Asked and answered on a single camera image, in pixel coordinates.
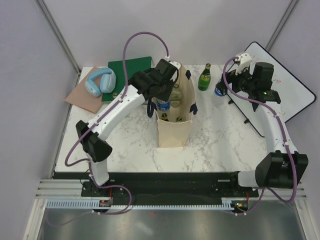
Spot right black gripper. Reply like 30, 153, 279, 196
216, 64, 257, 97

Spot blue-capped water bottle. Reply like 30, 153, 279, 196
212, 79, 225, 108
156, 98, 170, 112

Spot clear green-capped bottle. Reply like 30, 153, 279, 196
169, 83, 182, 107

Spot green Perrier glass bottle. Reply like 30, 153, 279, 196
197, 63, 211, 91

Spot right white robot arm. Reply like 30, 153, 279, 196
216, 56, 309, 197

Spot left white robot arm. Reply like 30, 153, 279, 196
76, 59, 181, 197

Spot beige canvas tote bag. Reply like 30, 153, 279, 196
152, 64, 198, 148

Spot light blue headphones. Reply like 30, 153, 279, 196
84, 67, 117, 98

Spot pink brown notebook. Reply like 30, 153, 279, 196
65, 67, 103, 114

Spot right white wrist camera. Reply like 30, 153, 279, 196
234, 52, 252, 75

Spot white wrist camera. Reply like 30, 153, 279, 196
234, 52, 252, 75
165, 56, 181, 71

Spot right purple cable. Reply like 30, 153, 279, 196
222, 55, 300, 203

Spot purple cable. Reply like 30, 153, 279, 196
222, 55, 300, 203
64, 31, 171, 187

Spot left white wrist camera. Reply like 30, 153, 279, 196
165, 56, 181, 71

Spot green ring binder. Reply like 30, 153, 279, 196
101, 56, 153, 103

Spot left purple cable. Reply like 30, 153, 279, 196
64, 31, 171, 187

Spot white whiteboard black frame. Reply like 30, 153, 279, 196
228, 41, 317, 138

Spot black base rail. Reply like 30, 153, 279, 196
53, 171, 259, 201

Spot white cable duct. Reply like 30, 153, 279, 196
46, 199, 236, 210

